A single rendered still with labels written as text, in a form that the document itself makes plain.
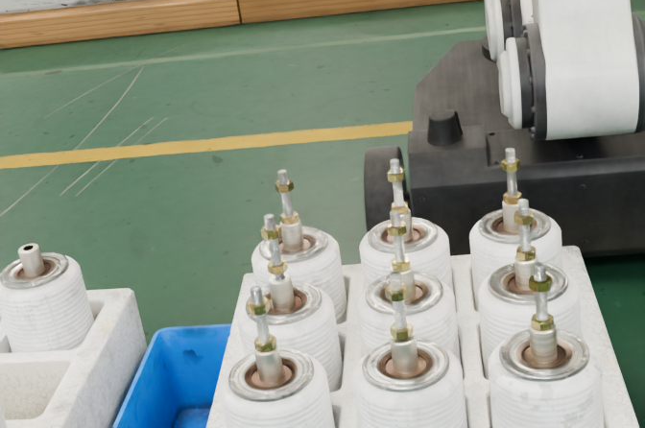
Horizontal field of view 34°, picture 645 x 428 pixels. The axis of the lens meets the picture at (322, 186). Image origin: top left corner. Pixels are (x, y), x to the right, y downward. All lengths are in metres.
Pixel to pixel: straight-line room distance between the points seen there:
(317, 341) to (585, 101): 0.44
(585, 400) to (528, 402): 0.05
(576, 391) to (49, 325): 0.58
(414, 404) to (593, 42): 0.53
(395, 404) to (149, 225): 1.01
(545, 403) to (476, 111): 0.83
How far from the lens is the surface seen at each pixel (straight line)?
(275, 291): 1.01
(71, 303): 1.18
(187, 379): 1.31
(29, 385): 1.20
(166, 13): 2.95
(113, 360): 1.20
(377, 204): 1.40
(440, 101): 1.70
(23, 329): 1.19
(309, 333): 1.00
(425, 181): 1.40
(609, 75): 1.24
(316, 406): 0.91
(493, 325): 1.00
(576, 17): 1.25
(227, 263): 1.65
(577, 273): 1.17
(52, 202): 2.01
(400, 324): 0.89
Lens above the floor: 0.78
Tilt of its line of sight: 25 degrees down
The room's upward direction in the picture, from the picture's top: 8 degrees counter-clockwise
